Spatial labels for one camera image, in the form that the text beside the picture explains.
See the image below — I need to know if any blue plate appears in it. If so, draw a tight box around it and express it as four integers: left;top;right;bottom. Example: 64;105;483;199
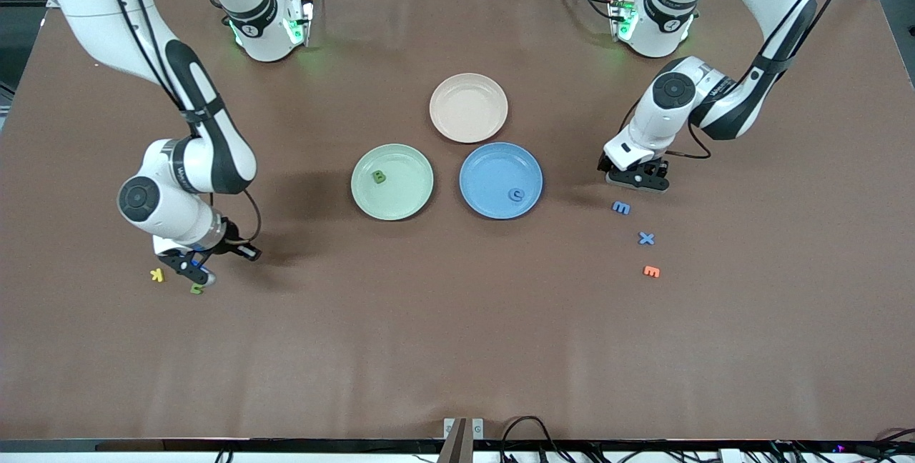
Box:
459;141;544;221

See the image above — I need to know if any grey metal bracket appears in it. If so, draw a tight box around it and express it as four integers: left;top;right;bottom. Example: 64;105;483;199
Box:
443;418;485;441

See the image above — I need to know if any green plate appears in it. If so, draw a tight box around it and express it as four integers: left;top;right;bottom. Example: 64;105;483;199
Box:
350;143;435;221

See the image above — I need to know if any black looped cable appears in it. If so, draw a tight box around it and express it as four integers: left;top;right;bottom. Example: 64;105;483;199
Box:
500;416;565;463

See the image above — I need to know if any beige plate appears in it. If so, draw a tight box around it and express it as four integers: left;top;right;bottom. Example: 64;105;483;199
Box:
429;73;510;144

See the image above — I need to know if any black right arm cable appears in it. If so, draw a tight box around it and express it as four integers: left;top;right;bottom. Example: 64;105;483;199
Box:
100;0;263;244

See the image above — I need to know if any brown camera pole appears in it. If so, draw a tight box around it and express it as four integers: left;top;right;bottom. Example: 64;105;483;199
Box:
436;418;469;463

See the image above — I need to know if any brown table cover sheet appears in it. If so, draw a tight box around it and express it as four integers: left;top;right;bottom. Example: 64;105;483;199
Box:
0;0;915;442

